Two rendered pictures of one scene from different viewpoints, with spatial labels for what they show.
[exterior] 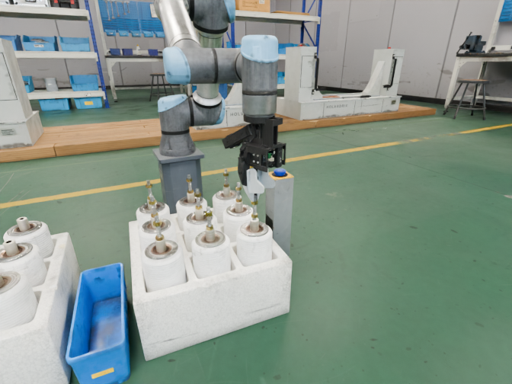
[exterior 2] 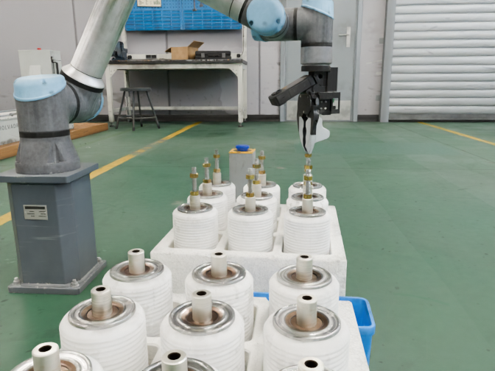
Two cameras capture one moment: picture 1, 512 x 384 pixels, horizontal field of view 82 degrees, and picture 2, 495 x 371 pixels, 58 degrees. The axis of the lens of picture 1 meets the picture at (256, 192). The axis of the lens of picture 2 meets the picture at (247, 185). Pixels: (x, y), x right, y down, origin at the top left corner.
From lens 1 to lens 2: 1.08 m
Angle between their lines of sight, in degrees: 57
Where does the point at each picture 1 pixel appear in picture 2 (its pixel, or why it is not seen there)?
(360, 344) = (384, 253)
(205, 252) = (325, 204)
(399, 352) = (398, 246)
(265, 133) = (330, 80)
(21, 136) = not seen: outside the picture
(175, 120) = (64, 111)
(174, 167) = (74, 188)
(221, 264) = not seen: hidden behind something
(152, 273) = (325, 232)
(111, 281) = not seen: hidden behind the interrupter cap
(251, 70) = (328, 24)
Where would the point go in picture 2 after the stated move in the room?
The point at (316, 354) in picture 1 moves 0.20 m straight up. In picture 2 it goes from (384, 269) to (389, 200)
